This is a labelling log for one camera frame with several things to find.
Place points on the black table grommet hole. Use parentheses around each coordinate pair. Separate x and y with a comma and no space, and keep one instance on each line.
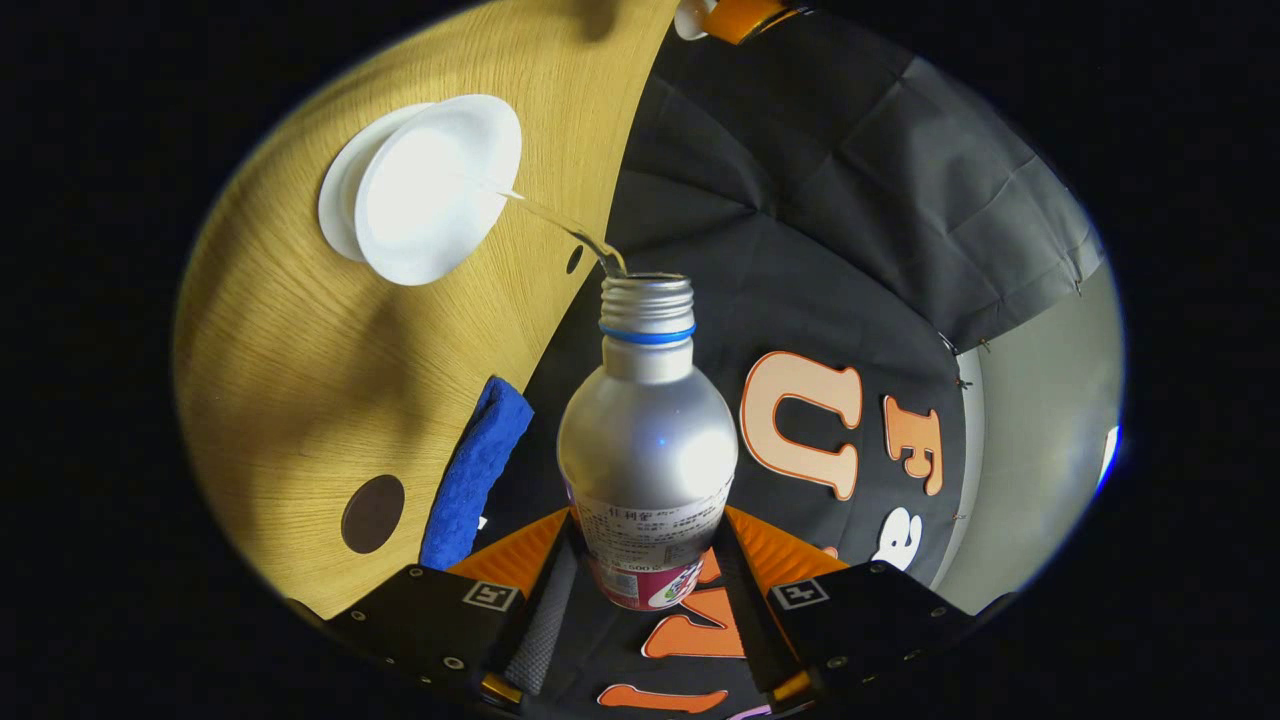
(575,260)

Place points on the blue towel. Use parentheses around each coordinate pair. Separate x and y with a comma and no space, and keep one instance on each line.
(470,480)

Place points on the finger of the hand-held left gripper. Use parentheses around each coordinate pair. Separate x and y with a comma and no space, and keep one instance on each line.
(745,15)

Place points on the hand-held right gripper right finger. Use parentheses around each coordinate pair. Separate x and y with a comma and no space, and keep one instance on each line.
(775,640)

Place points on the silver water bottle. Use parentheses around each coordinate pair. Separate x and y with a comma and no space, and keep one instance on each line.
(645,440)

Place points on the black backdrop cloth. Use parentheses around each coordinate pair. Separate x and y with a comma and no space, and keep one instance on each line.
(850,200)

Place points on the dark round coaster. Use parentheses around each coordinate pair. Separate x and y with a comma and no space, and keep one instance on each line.
(372,514)

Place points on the white saucer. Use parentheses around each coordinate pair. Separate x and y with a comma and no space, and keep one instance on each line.
(335,200)

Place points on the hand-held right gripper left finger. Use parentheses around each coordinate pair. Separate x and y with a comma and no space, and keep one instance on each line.
(545,630)

